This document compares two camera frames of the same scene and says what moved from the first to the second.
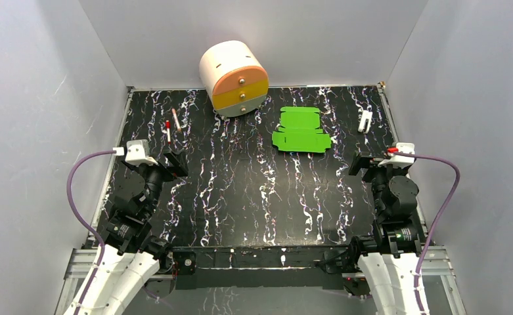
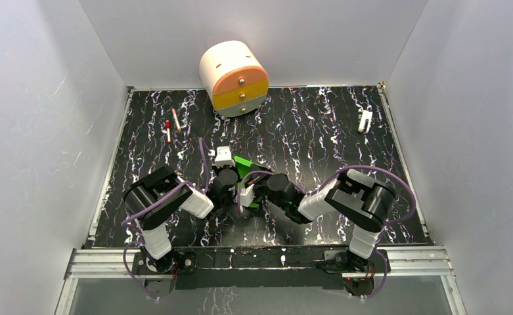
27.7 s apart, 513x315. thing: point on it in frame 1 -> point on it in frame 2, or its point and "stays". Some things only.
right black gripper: (362, 159) -> (257, 178)
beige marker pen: (176, 119) stays
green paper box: (299, 130) -> (244, 168)
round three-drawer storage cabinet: (234, 79) stays
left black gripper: (169, 167) -> (221, 169)
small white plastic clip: (366, 115) stays
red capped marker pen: (168, 126) stays
